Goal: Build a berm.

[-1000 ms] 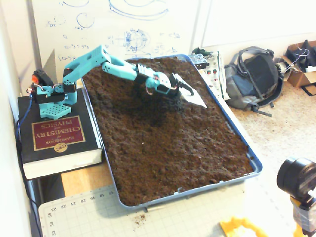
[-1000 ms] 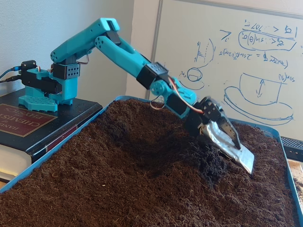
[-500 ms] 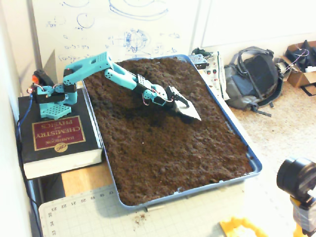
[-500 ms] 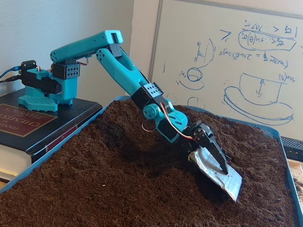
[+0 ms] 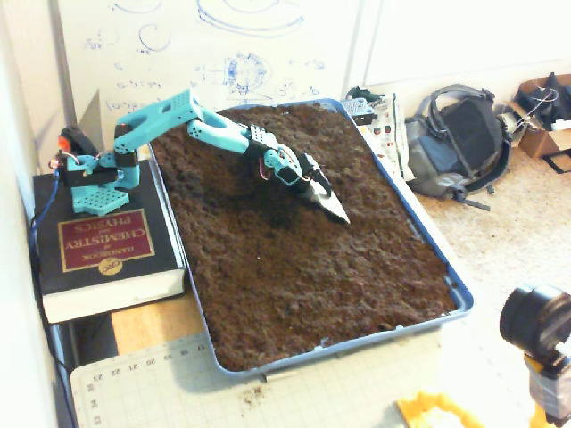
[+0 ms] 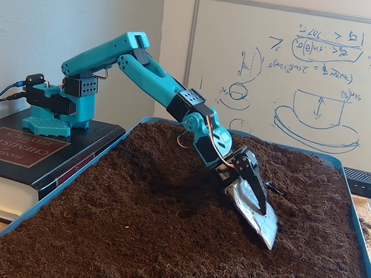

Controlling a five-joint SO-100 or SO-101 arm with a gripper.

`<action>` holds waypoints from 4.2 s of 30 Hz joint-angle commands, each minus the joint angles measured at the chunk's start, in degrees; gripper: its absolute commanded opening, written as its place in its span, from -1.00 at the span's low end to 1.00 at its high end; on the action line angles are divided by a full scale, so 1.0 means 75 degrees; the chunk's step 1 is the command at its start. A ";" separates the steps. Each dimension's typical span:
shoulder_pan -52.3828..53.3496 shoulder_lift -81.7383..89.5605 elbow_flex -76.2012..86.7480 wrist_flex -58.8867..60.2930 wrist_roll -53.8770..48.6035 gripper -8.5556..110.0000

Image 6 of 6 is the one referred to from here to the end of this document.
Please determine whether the black chemistry handbook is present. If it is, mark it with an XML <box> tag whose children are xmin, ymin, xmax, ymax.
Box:
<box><xmin>0</xmin><ymin>108</ymin><xmax>127</xmax><ymax>224</ymax></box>

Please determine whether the brown soil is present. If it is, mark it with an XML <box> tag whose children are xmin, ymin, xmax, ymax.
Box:
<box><xmin>0</xmin><ymin>120</ymin><xmax>366</xmax><ymax>278</ymax></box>

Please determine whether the white printed soil bag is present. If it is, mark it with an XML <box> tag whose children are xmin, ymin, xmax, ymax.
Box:
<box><xmin>351</xmin><ymin>194</ymin><xmax>371</xmax><ymax>278</ymax></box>

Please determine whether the foil covered scoop gripper finger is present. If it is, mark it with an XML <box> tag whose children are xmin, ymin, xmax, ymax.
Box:
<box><xmin>224</xmin><ymin>178</ymin><xmax>279</xmax><ymax>251</ymax></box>

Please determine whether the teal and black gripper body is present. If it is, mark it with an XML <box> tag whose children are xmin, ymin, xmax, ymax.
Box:
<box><xmin>194</xmin><ymin>128</ymin><xmax>253</xmax><ymax>186</ymax></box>

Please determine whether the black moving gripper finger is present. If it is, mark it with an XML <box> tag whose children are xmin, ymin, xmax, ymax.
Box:
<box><xmin>234</xmin><ymin>154</ymin><xmax>268</xmax><ymax>216</ymax></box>

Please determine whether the small black plug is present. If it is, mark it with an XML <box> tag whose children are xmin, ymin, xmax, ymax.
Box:
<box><xmin>265</xmin><ymin>181</ymin><xmax>286</xmax><ymax>197</ymax></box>

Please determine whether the black cable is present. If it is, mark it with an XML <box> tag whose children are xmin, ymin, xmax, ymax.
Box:
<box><xmin>0</xmin><ymin>92</ymin><xmax>28</xmax><ymax>102</ymax></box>

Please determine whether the whiteboard with blue drawings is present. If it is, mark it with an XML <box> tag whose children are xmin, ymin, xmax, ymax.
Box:
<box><xmin>185</xmin><ymin>0</ymin><xmax>371</xmax><ymax>171</ymax></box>

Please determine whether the blue plastic tray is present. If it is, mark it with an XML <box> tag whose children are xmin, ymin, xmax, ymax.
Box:
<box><xmin>0</xmin><ymin>116</ymin><xmax>371</xmax><ymax>278</ymax></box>

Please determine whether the black vented electronic device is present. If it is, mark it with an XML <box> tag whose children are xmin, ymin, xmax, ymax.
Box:
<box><xmin>343</xmin><ymin>167</ymin><xmax>371</xmax><ymax>199</ymax></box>

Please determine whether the blue cable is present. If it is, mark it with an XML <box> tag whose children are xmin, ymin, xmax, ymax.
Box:
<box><xmin>0</xmin><ymin>82</ymin><xmax>26</xmax><ymax>98</ymax></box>

